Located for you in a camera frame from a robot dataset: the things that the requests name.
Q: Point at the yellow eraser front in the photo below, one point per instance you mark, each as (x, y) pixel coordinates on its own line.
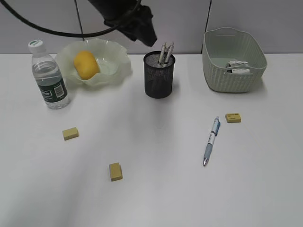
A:
(115, 172)

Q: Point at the clear water bottle green label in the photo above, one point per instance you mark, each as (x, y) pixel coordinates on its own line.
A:
(48, 76)

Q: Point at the pale green wavy plate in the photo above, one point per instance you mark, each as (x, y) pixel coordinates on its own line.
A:
(111, 57)

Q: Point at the yellow eraser left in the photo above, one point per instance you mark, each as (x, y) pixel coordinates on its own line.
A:
(70, 133)

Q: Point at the beige ballpoint pen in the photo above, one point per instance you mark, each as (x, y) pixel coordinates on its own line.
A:
(169, 53)

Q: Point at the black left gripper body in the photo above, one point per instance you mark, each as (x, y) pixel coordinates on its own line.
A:
(138, 26)

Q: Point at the black mesh pen holder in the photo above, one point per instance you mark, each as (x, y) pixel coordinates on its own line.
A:
(158, 80)

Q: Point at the white waste paper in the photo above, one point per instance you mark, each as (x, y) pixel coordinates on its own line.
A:
(238, 67)

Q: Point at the grey white ballpoint pen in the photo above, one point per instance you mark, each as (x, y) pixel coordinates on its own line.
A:
(163, 48)

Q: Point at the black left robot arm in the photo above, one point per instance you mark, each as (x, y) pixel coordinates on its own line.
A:
(110, 9)

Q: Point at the yellow eraser right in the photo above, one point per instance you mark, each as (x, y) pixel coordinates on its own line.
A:
(233, 117)

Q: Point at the light blue ballpoint pen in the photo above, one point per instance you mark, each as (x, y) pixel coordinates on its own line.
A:
(211, 139)

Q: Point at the yellow mango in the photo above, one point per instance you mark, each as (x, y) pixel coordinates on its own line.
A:
(85, 65)

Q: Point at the yellow eraser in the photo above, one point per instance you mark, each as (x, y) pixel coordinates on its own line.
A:
(233, 117)
(70, 133)
(115, 172)

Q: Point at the pale green woven basket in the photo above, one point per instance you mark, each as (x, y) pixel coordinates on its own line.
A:
(228, 44)

